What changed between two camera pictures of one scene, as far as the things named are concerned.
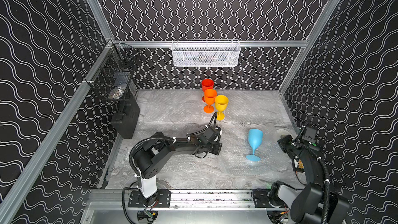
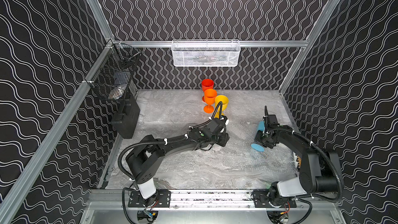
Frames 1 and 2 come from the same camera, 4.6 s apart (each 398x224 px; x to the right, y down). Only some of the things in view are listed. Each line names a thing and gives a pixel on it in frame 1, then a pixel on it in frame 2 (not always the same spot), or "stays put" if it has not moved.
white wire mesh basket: (205, 53) stays put
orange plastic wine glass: (210, 96) stays put
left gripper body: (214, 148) -> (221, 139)
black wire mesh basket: (112, 75) stays put
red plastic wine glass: (207, 84) stays put
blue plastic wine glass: (255, 139) -> (256, 146)
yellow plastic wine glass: (221, 103) stays put
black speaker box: (125, 118) stays put
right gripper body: (285, 143) -> (261, 138)
